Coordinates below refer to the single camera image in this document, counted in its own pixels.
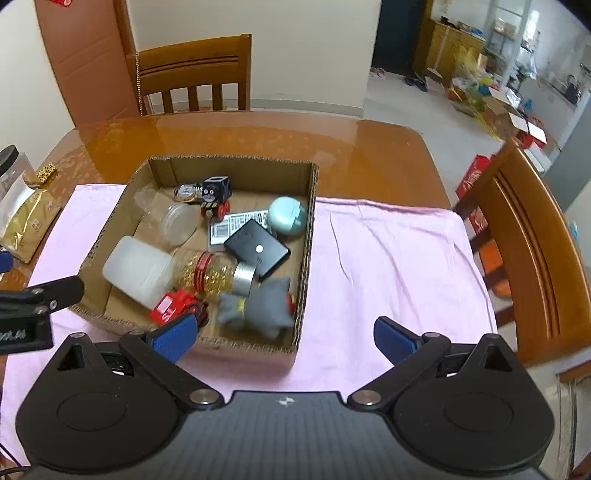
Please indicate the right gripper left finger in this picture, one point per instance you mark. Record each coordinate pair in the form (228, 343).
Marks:
(156, 354)

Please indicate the clear plastic jar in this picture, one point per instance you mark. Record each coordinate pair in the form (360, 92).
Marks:
(164, 223)

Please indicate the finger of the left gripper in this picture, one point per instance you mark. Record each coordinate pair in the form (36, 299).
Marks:
(42, 299)

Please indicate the wooden chair behind table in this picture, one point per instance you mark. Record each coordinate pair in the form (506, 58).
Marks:
(213, 62)

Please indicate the wooden chair on right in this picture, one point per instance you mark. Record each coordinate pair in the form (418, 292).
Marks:
(540, 260)

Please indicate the jar of yellow capsules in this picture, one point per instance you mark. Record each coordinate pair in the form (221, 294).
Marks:
(208, 274)

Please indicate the grey plush toy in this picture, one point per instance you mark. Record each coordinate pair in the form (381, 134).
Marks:
(269, 308)

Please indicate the light blue round case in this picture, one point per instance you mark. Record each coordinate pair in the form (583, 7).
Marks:
(287, 216)

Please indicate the red toy train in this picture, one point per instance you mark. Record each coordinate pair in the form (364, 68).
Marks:
(176, 303)

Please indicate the clear jar black lid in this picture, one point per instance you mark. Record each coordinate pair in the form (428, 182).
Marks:
(14, 164)

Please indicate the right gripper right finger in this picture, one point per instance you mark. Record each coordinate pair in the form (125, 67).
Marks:
(414, 358)

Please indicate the white plastic bottle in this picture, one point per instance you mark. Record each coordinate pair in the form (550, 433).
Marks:
(141, 271)

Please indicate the black blue toy train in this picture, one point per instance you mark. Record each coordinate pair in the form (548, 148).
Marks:
(214, 200)

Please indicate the pink towel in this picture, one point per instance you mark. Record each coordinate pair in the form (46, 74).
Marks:
(413, 265)

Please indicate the gold tissue pack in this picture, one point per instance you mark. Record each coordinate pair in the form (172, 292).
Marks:
(27, 212)

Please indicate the red box on floor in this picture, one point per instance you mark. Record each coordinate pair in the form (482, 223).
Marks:
(479, 164)

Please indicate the cardboard box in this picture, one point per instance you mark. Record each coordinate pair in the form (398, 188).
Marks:
(254, 182)

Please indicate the small round tin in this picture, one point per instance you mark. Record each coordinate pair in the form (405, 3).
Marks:
(188, 193)

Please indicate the black oval case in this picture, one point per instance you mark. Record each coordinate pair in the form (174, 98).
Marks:
(255, 246)

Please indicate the wooden door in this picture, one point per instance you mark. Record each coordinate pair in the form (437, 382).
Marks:
(87, 43)

